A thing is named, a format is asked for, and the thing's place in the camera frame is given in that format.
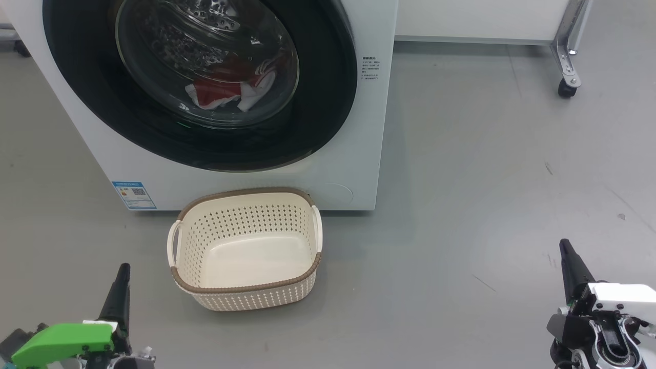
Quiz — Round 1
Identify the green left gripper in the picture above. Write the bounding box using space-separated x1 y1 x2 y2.
11 263 154 369

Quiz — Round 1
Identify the black text notice sticker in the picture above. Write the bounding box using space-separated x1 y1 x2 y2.
361 55 381 81

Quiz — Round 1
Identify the red and white jersey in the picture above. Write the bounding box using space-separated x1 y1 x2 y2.
184 54 280 112

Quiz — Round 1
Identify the blue energy label sticker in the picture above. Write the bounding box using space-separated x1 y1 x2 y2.
112 181 157 210

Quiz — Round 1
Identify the cream perforated laundry basket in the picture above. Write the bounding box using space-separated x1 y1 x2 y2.
167 187 323 312

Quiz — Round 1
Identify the white front-load washing machine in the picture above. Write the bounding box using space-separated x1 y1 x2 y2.
0 0 399 212

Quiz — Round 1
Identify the metal leg with caster wheel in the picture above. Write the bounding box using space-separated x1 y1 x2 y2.
550 0 592 99

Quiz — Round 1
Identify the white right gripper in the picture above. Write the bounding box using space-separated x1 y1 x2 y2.
559 238 656 329

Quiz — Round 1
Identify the grey frame with black caster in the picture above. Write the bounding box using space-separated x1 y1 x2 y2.
0 26 31 58

